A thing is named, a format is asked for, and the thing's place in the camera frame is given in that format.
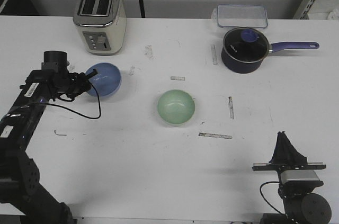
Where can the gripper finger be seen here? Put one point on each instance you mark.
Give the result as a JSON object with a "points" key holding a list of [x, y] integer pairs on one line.
{"points": [[84, 76], [85, 87], [277, 156], [291, 155]]}

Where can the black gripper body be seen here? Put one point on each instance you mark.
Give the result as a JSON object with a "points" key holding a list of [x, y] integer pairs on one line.
{"points": [[69, 84], [284, 167]]}

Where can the blue bowl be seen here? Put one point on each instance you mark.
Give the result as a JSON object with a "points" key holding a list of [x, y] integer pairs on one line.
{"points": [[107, 80]]}

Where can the green bowl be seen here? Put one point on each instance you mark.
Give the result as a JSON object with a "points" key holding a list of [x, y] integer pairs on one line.
{"points": [[176, 107]]}

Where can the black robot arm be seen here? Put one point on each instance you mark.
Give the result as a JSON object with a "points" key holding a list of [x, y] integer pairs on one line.
{"points": [[20, 175], [301, 205]]}

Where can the cream two-slot toaster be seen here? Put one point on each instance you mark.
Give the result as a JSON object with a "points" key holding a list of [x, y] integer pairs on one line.
{"points": [[101, 25]]}

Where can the dark blue saucepan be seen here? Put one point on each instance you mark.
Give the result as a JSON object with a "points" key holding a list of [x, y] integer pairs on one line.
{"points": [[248, 67]]}

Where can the glass saucepan lid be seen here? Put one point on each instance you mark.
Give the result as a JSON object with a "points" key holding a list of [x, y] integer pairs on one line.
{"points": [[246, 44]]}

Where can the clear plastic food container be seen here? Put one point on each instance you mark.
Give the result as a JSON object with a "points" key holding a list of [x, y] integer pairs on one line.
{"points": [[232, 16]]}

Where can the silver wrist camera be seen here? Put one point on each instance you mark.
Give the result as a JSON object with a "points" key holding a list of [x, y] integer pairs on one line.
{"points": [[299, 176]]}

